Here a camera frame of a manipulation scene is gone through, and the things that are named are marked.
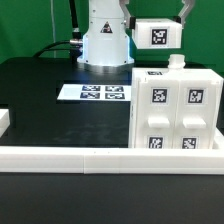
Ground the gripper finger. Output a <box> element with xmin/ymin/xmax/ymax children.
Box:
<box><xmin>119</xmin><ymin>0</ymin><xmax>135</xmax><ymax>29</ymax></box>
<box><xmin>178</xmin><ymin>0</ymin><xmax>194</xmax><ymax>26</ymax></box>

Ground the white cabinet top box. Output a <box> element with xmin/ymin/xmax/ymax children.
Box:
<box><xmin>132</xmin><ymin>18</ymin><xmax>182</xmax><ymax>49</ymax></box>

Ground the white cabinet body box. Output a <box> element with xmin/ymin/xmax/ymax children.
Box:
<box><xmin>128</xmin><ymin>54</ymin><xmax>223</xmax><ymax>149</ymax></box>

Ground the white cabinet door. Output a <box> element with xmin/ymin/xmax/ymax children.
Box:
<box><xmin>173</xmin><ymin>80</ymin><xmax>217</xmax><ymax>149</ymax></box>
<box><xmin>142</xmin><ymin>80</ymin><xmax>178</xmax><ymax>149</ymax></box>

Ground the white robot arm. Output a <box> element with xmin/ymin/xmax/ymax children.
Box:
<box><xmin>77</xmin><ymin>0</ymin><xmax>195</xmax><ymax>73</ymax></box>

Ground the white marker sheet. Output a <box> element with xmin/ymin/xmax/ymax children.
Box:
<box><xmin>56</xmin><ymin>83</ymin><xmax>133</xmax><ymax>102</ymax></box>

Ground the white U-shaped fence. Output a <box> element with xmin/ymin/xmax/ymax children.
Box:
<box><xmin>0</xmin><ymin>133</ymin><xmax>224</xmax><ymax>175</ymax></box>

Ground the black cable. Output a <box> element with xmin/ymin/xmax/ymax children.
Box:
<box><xmin>32</xmin><ymin>0</ymin><xmax>83</xmax><ymax>58</ymax></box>

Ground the white cable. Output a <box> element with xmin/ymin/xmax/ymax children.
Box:
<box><xmin>49</xmin><ymin>0</ymin><xmax>56</xmax><ymax>58</ymax></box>

